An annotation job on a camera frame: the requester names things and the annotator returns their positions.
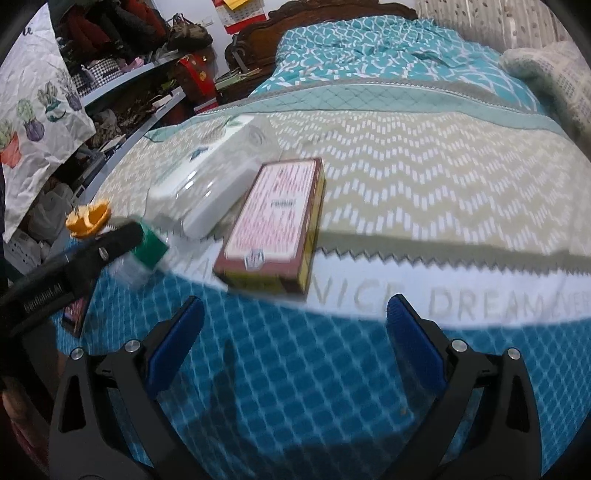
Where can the brown bag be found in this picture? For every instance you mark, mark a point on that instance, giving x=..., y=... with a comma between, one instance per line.
x=189, y=32

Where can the white plant print cloth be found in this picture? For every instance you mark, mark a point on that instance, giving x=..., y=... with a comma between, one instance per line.
x=37, y=115

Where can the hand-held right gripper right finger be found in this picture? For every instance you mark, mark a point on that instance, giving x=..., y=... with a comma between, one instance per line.
x=415, y=341

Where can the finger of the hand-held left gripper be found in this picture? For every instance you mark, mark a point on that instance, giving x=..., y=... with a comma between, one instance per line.
x=115, y=242

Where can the white plastic basket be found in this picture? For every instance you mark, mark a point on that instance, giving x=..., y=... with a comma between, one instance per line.
x=21, y=251

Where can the beige knitted pillow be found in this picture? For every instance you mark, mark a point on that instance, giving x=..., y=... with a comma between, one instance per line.
x=549, y=78

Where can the teal and beige patterned bedspread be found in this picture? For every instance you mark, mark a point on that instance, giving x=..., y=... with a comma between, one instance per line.
x=415, y=161

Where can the stack of papers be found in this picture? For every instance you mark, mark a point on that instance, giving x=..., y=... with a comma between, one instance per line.
x=235, y=78

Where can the brown wooden headboard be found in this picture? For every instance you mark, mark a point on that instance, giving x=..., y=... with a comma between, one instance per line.
x=258, y=41

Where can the red wall calendar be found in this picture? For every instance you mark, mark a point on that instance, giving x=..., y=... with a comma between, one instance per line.
x=240, y=21

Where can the green label plastic bottle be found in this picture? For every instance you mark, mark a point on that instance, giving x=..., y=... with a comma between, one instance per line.
x=152, y=249

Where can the black white checkered cloth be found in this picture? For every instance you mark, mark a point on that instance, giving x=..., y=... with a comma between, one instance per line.
x=99, y=74

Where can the grey shelf rack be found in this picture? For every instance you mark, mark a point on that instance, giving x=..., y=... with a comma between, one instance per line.
x=134, y=76

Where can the orange peel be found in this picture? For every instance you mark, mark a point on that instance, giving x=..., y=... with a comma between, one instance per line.
x=90, y=217

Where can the pink label brown box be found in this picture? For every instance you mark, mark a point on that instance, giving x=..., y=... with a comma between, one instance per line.
x=272, y=217
x=75, y=316

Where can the white plastic bag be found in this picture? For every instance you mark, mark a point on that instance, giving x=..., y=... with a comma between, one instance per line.
x=51, y=207

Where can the white and clear plastic container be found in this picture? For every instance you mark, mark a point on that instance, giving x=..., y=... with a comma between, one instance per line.
x=217, y=175

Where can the cream leaf print pillow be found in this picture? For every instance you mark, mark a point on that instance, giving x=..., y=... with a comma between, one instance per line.
x=485, y=21

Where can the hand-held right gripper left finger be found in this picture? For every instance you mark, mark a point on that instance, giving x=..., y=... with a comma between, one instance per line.
x=175, y=341

